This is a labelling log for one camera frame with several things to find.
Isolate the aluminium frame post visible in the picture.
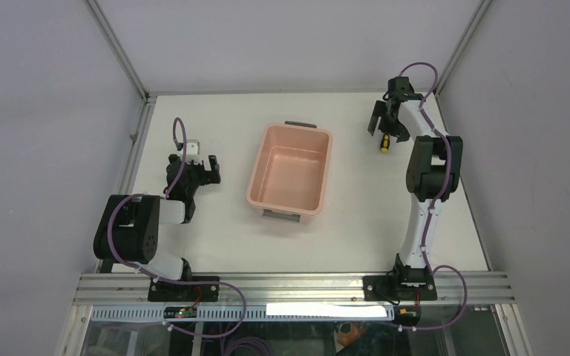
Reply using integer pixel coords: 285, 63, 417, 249
83, 0, 149, 102
435, 0, 494, 97

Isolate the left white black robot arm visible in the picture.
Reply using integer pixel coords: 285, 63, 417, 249
94, 96, 396, 301

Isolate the white slotted cable duct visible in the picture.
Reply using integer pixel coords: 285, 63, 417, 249
91, 303, 394, 323

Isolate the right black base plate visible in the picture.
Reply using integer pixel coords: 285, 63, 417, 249
362, 274, 438, 303

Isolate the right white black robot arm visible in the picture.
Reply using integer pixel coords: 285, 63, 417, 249
384, 76, 463, 300

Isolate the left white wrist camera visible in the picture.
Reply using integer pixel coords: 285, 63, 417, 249
183, 139, 203, 165

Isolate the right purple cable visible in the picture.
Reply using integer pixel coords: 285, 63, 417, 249
388, 62, 468, 332

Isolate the pink plastic bin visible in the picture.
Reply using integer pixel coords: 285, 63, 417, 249
246, 121, 333, 224

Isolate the aluminium right frame post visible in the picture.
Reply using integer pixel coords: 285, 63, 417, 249
435, 0, 494, 97

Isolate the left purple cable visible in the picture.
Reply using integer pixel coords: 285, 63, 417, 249
106, 117, 248, 340

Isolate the yellow black screwdriver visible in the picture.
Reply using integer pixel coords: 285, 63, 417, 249
380, 134, 390, 153

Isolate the aluminium left frame post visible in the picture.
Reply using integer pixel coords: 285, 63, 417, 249
83, 0, 149, 102

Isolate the purple cable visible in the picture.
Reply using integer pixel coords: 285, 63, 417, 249
106, 117, 248, 340
388, 62, 468, 332

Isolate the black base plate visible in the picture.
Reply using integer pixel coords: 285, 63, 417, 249
362, 274, 438, 303
147, 275, 220, 303

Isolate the aluminium front rail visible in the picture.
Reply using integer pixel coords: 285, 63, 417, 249
73, 271, 516, 306

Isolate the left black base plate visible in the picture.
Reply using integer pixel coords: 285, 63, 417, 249
147, 275, 220, 303

